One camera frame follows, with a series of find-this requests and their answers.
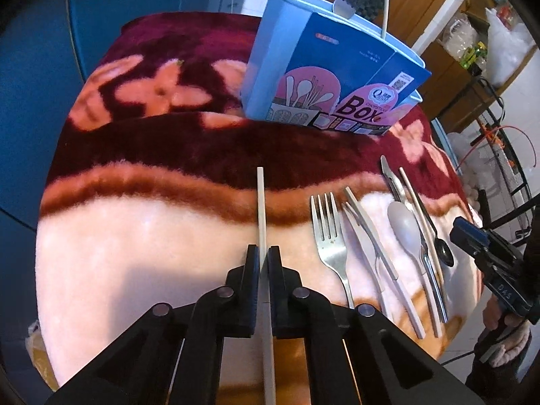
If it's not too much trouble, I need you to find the floral printed blanket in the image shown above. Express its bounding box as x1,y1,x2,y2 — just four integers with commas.
36,12,484,393

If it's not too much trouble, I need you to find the blue utensil holder box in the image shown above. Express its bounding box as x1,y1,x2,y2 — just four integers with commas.
241,0,433,136

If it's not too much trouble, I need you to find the stainless steel fork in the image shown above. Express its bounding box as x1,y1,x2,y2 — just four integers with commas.
311,193,355,309

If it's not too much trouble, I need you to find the person's right hand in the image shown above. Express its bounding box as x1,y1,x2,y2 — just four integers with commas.
483,295,517,332

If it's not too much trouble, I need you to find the wooden door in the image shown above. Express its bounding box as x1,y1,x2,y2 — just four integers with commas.
295,0,486,51

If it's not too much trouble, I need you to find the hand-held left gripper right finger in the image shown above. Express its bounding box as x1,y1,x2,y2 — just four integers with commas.
268,245,486,405

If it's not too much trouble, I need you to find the clear plastic bag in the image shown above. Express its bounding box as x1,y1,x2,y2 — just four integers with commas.
441,12,490,70

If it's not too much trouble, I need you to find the red cable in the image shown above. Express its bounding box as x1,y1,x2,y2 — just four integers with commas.
458,123,533,169

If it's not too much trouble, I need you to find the stainless steel table knife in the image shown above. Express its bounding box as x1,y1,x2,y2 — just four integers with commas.
380,155,443,338

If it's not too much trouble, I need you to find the person's right forearm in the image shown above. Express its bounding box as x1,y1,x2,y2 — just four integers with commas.
472,323,533,372

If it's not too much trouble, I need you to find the wooden cabinet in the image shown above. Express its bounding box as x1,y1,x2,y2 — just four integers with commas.
417,0,513,133

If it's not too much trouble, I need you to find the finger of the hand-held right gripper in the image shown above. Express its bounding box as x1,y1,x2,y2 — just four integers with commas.
449,217,492,247
462,240,496,271

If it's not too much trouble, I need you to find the large white plastic bag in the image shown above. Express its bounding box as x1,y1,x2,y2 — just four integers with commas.
485,6,540,89

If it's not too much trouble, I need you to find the light blue board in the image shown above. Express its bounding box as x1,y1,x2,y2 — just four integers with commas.
430,119,455,159

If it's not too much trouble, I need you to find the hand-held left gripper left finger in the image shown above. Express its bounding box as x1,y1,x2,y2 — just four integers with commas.
44,245,260,405

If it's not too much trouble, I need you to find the small black spoon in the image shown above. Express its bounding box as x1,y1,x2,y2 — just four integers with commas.
405,190,455,267

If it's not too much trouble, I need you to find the blue kitchen base cabinet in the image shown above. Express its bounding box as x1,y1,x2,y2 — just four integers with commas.
0,0,140,231

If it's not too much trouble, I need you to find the black wire rack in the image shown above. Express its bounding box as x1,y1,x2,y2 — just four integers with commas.
464,74,540,245

